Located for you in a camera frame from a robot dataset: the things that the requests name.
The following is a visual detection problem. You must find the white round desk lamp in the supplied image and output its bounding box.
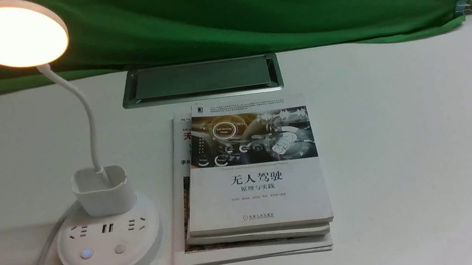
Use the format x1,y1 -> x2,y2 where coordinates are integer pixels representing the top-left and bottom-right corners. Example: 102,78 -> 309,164
0,0 -> 162,265

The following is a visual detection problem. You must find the bottom white magazine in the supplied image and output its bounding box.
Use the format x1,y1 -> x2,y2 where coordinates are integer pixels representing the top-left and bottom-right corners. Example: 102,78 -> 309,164
172,113 -> 334,265

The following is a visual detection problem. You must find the white self-driving textbook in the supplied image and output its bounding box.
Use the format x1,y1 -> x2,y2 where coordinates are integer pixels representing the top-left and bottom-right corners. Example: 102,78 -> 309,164
188,93 -> 334,237

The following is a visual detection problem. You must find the blue binder clip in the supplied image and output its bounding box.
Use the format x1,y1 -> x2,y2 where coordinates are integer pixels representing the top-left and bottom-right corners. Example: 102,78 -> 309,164
454,0 -> 472,17

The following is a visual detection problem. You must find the metal desk cable hatch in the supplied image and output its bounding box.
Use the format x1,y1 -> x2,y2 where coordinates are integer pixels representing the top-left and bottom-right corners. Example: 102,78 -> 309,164
122,53 -> 285,109

